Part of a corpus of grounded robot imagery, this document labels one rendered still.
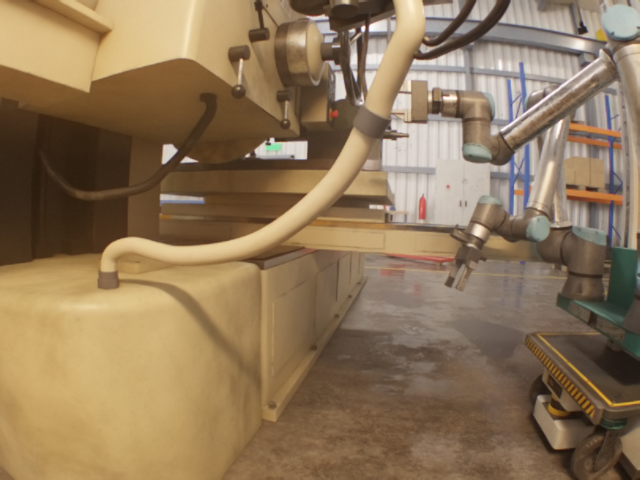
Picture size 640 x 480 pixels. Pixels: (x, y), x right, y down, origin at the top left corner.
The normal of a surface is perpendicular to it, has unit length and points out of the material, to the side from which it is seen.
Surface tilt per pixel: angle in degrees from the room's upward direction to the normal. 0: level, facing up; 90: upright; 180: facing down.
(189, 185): 90
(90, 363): 90
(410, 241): 90
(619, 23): 82
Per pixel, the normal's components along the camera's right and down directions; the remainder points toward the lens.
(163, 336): 0.84, 0.07
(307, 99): -0.23, 0.06
